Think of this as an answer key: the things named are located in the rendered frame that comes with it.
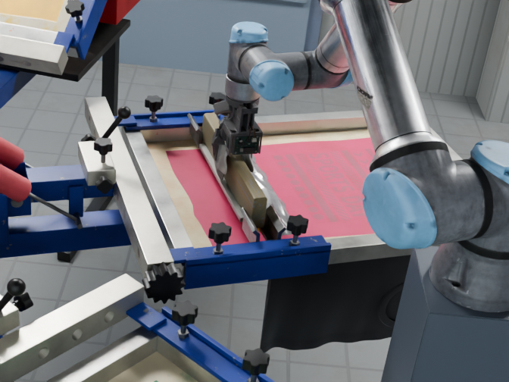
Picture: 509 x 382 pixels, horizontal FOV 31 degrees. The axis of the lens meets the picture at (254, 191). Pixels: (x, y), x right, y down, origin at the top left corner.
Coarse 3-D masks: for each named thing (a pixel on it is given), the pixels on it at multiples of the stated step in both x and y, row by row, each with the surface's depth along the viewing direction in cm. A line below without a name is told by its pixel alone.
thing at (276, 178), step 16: (288, 144) 226; (304, 144) 227; (320, 144) 228; (336, 144) 229; (352, 144) 230; (368, 144) 231; (176, 160) 214; (192, 160) 215; (256, 160) 218; (272, 160) 219; (176, 176) 208; (192, 176) 208; (208, 176) 209; (272, 176) 212; (192, 192) 203; (208, 192) 203
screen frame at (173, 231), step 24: (264, 120) 229; (288, 120) 230; (312, 120) 232; (336, 120) 234; (360, 120) 236; (144, 144) 212; (144, 168) 202; (168, 216) 187; (168, 240) 182; (336, 240) 186; (360, 240) 187
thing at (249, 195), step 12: (204, 120) 213; (216, 120) 211; (204, 132) 214; (228, 156) 197; (240, 156) 197; (228, 168) 198; (240, 168) 193; (228, 180) 198; (240, 180) 190; (252, 180) 189; (240, 192) 191; (252, 192) 185; (240, 204) 192; (252, 204) 184; (264, 204) 185; (252, 216) 185; (264, 216) 186
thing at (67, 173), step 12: (36, 168) 188; (48, 168) 188; (60, 168) 189; (72, 168) 189; (36, 180) 184; (48, 180) 184; (60, 180) 185; (72, 180) 186; (84, 180) 187; (36, 192) 184; (48, 192) 185; (60, 192) 186; (84, 192) 188; (96, 192) 189; (108, 192) 190
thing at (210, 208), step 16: (288, 192) 207; (208, 208) 197; (224, 208) 198; (288, 208) 201; (304, 208) 201; (208, 224) 192; (240, 224) 193; (320, 224) 197; (336, 224) 197; (352, 224) 198; (368, 224) 199; (240, 240) 188
